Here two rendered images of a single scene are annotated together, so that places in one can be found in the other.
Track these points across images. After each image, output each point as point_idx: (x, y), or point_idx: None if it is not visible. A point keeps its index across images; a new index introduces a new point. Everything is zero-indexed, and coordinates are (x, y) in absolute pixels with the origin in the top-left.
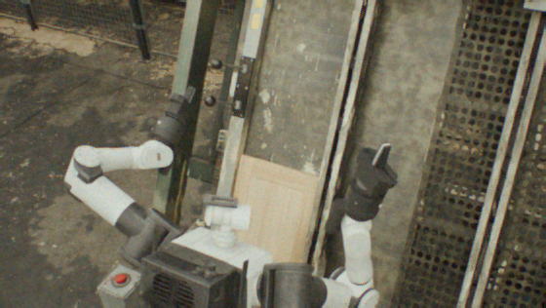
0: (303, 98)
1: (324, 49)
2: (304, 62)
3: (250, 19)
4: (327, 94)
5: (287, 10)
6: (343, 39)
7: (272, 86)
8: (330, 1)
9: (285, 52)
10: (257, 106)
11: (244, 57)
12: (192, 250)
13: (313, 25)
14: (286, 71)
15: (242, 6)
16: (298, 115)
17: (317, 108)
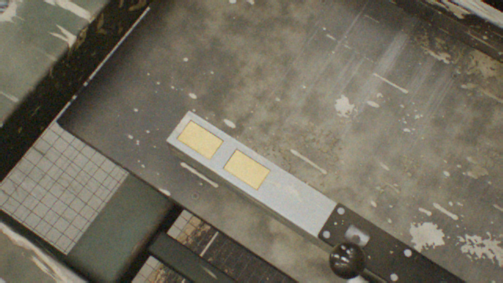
0: (461, 141)
1: (366, 60)
2: (380, 110)
3: (236, 182)
4: (465, 86)
5: (247, 108)
6: (362, 16)
7: (408, 206)
8: (273, 15)
9: (339, 145)
10: (447, 265)
11: (327, 228)
12: None
13: (307, 64)
14: (385, 159)
15: (169, 241)
16: (497, 166)
17: (492, 118)
